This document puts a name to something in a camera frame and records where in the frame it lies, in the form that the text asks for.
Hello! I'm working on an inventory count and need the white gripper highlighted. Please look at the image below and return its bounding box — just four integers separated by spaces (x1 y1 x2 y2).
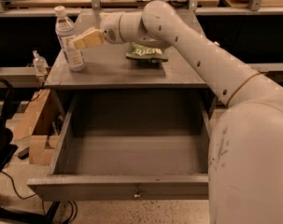
73 12 124 49

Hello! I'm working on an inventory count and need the clear plastic water bottle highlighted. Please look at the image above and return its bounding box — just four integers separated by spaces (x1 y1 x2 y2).
54 6 85 72

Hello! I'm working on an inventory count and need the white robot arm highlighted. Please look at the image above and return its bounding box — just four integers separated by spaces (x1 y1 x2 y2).
74 0 283 224

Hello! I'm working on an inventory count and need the grey cabinet with top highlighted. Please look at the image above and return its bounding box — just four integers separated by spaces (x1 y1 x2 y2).
43 8 229 119

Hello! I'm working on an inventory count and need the clear sanitizer pump bottle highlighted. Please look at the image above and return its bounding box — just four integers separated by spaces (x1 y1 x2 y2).
33 50 49 75

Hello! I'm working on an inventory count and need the open grey top drawer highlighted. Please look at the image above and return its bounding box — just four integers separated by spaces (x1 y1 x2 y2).
28 94 210 202

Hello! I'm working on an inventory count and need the metal drawer knob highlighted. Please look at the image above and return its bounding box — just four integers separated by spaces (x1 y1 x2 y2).
133 188 141 200

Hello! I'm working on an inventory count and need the green chip bag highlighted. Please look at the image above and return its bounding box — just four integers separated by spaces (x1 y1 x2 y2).
126 42 168 63

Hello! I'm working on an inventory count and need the brown cardboard box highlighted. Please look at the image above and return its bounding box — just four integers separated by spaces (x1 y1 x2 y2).
13 90 59 165

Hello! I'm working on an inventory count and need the black chair frame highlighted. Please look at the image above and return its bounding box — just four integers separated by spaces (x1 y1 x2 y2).
0 78 18 173

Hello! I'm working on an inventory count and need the black floor cable left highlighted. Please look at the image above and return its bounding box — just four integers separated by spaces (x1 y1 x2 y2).
0 170 78 224

